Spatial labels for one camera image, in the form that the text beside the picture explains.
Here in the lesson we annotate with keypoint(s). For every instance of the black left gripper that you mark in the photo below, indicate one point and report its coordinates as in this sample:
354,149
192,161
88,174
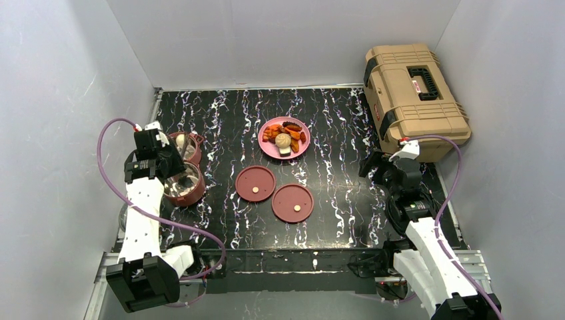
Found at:
165,156

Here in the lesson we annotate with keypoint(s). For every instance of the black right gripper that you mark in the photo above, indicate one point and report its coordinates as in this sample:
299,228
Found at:
374,164

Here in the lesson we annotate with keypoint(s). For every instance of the red steel lunch bowl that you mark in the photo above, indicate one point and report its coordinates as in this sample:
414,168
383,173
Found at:
185,188
194,151

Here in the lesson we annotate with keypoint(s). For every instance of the black white sushi piece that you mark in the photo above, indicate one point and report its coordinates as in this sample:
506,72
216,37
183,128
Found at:
285,151

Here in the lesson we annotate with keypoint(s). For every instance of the white steamed bun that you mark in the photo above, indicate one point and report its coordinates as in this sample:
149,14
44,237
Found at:
283,140

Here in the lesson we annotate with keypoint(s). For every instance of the orange fried food piece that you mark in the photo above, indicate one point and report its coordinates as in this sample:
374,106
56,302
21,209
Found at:
294,134
274,129

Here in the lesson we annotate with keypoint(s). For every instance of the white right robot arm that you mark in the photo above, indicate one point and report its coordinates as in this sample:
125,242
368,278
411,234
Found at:
421,257

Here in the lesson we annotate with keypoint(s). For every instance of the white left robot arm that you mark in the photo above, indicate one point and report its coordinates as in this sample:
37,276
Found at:
144,275

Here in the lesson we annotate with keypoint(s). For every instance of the clear round lid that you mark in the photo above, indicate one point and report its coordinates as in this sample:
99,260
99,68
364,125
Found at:
123,217

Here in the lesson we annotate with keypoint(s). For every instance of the tan plastic tool case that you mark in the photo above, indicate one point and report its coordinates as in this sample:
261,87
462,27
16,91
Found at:
408,97

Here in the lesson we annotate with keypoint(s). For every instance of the dark red round lid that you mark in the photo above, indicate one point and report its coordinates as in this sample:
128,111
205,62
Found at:
255,183
292,203

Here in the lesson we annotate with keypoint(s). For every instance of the pink plate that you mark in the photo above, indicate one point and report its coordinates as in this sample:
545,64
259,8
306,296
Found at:
267,142

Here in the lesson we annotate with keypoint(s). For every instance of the black sea cucumber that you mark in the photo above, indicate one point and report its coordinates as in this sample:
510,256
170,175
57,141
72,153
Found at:
292,126

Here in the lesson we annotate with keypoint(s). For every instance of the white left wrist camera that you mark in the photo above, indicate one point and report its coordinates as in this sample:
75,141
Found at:
156,131

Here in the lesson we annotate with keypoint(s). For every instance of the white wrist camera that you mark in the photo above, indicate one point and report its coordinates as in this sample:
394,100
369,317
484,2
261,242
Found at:
408,149
156,131

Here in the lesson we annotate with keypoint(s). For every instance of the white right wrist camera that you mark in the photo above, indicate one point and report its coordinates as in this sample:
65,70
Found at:
408,149

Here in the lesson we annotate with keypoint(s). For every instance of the aluminium front frame rail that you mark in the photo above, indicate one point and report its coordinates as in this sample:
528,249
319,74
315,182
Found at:
285,284

